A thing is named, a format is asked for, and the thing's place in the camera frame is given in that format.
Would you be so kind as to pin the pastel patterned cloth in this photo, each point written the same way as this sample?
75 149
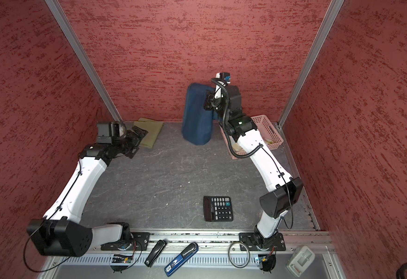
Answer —
268 141

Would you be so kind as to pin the left small circuit board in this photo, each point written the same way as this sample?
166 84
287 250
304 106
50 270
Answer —
122 259

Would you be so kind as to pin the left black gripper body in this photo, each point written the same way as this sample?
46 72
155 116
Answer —
127 145

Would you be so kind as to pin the pink plastic basket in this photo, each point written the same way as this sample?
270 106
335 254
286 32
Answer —
266 129

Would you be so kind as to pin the blue black stapler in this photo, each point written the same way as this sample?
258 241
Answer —
181 259

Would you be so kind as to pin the olive green skirt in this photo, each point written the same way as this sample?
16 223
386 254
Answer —
153 127

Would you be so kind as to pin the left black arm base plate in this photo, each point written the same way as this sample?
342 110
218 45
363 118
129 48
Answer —
138 241

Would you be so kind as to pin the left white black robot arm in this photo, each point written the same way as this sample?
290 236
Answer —
59 232

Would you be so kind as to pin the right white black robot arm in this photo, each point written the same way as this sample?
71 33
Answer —
245 142

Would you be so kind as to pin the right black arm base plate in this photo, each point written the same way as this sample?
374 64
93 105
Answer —
247 240

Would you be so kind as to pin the small circuit board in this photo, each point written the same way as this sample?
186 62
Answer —
266 263
122 259

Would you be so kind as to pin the right small circuit board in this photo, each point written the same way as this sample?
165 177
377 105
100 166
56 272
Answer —
266 263

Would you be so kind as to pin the black desk calculator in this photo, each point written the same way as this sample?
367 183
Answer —
217 209

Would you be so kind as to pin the grey plastic dispenser box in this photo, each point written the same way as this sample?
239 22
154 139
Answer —
301 259

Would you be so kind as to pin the blue denim skirt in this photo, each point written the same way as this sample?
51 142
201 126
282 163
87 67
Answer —
197 126

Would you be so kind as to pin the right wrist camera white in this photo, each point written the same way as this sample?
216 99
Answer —
224 78

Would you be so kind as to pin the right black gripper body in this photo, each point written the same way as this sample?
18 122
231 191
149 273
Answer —
218 103

